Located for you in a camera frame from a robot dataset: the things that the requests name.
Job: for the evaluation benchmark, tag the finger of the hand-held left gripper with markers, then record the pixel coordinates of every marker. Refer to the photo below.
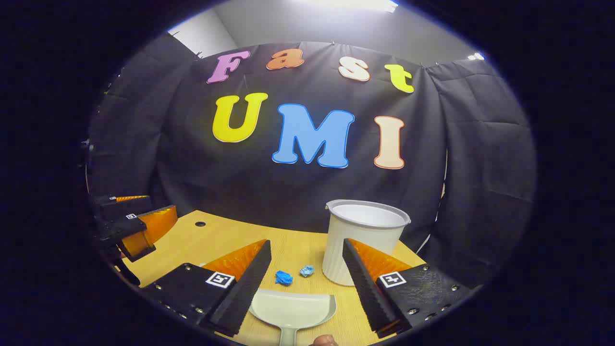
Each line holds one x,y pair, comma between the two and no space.
108,202
120,228

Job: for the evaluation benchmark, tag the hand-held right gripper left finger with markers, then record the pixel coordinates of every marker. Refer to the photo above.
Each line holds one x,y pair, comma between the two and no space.
250,283

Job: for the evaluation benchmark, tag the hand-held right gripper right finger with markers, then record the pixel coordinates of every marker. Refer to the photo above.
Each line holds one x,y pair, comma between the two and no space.
367,288

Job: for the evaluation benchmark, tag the dark blue paper ball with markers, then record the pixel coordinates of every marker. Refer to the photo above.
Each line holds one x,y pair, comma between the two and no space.
283,278

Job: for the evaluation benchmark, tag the small grey dustpan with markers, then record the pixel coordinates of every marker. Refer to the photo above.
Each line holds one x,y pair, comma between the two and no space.
288,307

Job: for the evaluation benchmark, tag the white ribbed garbage bin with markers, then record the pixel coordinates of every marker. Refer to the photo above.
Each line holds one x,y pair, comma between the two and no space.
336,250

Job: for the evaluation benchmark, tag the light blue paper ball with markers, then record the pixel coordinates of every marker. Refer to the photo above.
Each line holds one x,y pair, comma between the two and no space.
307,271

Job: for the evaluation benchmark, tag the wooden desktop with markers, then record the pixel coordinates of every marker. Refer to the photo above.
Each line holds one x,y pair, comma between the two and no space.
298,250

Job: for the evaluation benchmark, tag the black backdrop cloth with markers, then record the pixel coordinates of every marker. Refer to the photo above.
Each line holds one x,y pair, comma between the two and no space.
192,158

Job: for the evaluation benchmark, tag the small ceiling light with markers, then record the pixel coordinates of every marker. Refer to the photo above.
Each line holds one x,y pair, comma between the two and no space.
475,56

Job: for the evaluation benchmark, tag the long ceiling light panel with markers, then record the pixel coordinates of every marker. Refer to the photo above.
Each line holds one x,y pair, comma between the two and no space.
355,4

